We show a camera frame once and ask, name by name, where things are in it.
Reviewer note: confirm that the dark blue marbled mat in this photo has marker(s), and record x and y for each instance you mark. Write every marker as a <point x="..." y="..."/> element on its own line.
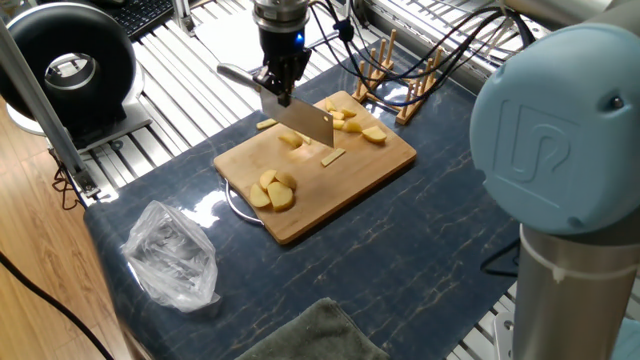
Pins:
<point x="425" y="225"/>

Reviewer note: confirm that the slanted aluminium post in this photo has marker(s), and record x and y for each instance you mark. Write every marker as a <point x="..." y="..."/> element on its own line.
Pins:
<point x="40" y="105"/>

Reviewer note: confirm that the small cut potato piece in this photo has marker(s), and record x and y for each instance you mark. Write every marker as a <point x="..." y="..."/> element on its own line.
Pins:
<point x="305" y="138"/>
<point x="352" y="127"/>
<point x="266" y="123"/>
<point x="338" y="115"/>
<point x="348" y="113"/>
<point x="339" y="124"/>

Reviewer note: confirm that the short aluminium post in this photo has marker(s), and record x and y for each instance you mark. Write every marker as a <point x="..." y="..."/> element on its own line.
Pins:
<point x="182" y="15"/>

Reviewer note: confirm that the thin potato slice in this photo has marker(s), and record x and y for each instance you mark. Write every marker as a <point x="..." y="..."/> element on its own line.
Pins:
<point x="333" y="156"/>

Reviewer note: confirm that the wooden cutting board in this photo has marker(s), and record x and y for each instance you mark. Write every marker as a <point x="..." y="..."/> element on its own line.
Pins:
<point x="350" y="190"/>

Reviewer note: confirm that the white paper pad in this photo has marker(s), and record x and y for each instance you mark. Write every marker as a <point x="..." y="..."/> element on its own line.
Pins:
<point x="225" y="35"/>

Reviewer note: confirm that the grey-green towel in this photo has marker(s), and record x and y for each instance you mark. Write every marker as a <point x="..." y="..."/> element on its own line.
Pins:
<point x="320" y="335"/>

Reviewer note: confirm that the black keyboard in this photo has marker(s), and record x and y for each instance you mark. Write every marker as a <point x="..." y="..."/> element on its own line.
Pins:
<point x="142" y="15"/>

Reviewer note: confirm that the wooden peg rack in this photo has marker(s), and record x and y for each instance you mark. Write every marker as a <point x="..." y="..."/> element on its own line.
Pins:
<point x="406" y="114"/>

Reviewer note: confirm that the steel cleaver knife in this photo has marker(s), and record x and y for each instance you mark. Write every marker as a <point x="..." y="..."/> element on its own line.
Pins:
<point x="305" y="117"/>

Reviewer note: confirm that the perforated aluminium plate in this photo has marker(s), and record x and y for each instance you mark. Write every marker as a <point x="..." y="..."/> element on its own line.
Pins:
<point x="502" y="335"/>

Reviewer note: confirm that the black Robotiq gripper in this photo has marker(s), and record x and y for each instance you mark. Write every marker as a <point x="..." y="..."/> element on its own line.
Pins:
<point x="285" y="47"/>

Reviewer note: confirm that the clear plastic bag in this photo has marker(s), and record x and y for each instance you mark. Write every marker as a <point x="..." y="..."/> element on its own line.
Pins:
<point x="170" y="255"/>

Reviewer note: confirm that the potato half with skin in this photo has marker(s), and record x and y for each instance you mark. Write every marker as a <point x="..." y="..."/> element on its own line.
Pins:
<point x="290" y="139"/>

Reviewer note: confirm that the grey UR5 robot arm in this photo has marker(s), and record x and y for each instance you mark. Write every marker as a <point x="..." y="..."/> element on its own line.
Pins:
<point x="555" y="130"/>

